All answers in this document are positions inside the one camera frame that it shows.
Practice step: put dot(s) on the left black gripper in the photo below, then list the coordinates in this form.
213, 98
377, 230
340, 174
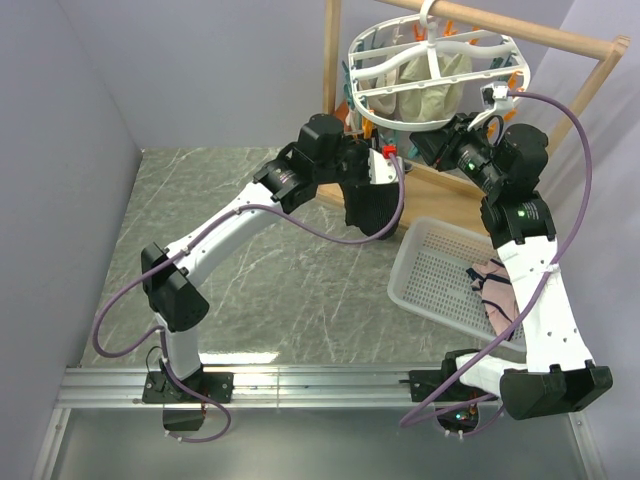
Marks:
363, 148

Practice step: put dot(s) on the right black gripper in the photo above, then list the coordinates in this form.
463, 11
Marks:
432, 143

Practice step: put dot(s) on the orange clothes peg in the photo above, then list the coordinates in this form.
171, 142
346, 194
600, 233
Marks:
368, 128

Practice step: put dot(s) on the black striped underwear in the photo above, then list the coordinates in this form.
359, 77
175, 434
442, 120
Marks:
370, 207

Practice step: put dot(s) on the white clip hanger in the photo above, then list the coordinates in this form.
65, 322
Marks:
437, 64

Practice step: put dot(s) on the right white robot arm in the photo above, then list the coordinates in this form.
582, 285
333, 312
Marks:
560, 375

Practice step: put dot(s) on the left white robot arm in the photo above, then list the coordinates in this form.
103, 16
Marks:
322, 154

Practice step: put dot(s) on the rust brown underwear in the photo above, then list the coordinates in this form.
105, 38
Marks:
341, 112

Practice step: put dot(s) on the beige underwear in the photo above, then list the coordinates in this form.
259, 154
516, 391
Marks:
374, 72

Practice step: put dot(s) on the pink navy underwear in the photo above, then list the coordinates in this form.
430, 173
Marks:
492, 283

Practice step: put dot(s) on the white plastic basket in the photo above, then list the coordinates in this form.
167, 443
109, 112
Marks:
429, 276

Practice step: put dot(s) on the wooden drying rack frame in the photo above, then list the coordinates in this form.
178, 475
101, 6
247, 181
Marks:
441, 195

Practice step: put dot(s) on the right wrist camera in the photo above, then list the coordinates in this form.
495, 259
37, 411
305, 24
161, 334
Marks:
496, 100

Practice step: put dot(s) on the aluminium mounting rail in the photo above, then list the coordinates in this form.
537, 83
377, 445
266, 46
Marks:
255, 386

